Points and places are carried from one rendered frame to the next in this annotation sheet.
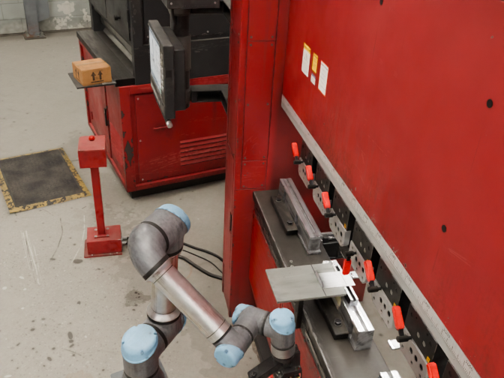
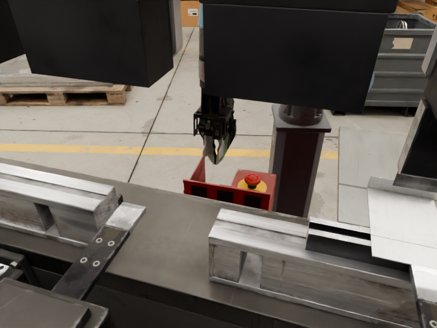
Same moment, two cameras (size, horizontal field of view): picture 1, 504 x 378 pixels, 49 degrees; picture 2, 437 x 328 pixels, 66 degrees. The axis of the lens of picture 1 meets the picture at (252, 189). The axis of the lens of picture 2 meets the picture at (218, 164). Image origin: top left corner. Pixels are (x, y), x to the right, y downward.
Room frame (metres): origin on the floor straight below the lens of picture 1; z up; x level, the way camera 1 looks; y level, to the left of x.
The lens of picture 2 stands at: (1.56, -0.71, 1.30)
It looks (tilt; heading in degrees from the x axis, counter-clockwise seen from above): 35 degrees down; 121
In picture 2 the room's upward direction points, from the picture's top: straight up
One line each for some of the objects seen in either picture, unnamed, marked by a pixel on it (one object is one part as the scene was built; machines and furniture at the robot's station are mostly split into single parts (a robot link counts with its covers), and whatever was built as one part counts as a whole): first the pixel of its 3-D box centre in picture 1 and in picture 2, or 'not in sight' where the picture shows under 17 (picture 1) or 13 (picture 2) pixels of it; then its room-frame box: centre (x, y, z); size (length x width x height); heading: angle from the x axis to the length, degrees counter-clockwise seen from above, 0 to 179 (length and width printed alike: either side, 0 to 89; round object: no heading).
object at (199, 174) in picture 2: not in sight; (232, 195); (1.25, -0.13, 0.75); 0.20 x 0.16 x 0.18; 16
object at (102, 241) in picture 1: (97, 196); not in sight; (2.98, 0.99, 0.41); 0.25 x 0.20 x 0.83; 104
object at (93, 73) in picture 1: (91, 70); not in sight; (3.56, 1.13, 1.04); 0.30 x 0.26 x 0.12; 29
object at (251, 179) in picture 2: not in sight; (252, 183); (1.30, -0.11, 0.79); 0.04 x 0.04 x 0.04
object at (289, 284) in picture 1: (304, 282); (399, 176); (1.59, -0.22, 1.00); 0.26 x 0.18 x 0.01; 104
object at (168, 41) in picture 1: (167, 67); not in sight; (2.65, 0.46, 1.42); 0.45 x 0.12 x 0.36; 19
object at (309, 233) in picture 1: (298, 213); not in sight; (2.16, -0.23, 0.92); 0.50 x 0.06 x 0.10; 14
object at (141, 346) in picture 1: (141, 349); not in sight; (1.27, 0.33, 0.94); 0.13 x 0.12 x 0.14; 156
